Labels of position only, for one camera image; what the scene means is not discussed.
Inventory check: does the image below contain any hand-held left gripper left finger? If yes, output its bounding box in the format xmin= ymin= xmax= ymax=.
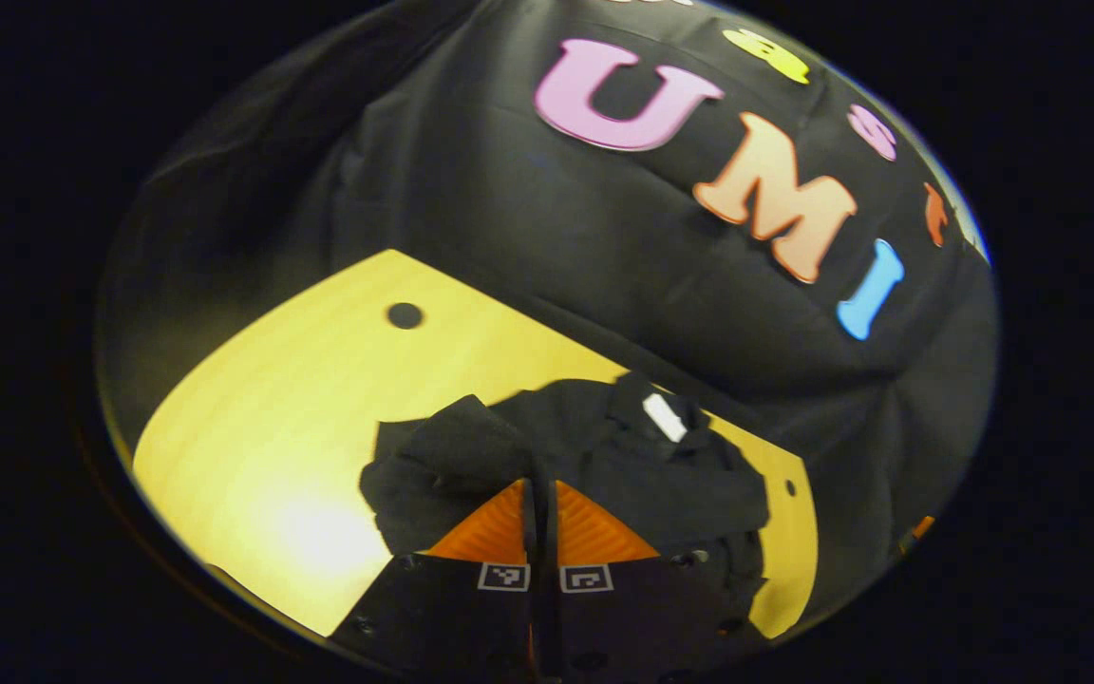
xmin=329 ymin=478 xmax=540 ymax=684

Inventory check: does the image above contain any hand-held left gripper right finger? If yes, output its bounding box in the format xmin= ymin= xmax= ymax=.
xmin=547 ymin=480 xmax=776 ymax=684

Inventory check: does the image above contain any black button shirt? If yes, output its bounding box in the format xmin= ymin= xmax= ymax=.
xmin=360 ymin=373 xmax=773 ymax=614

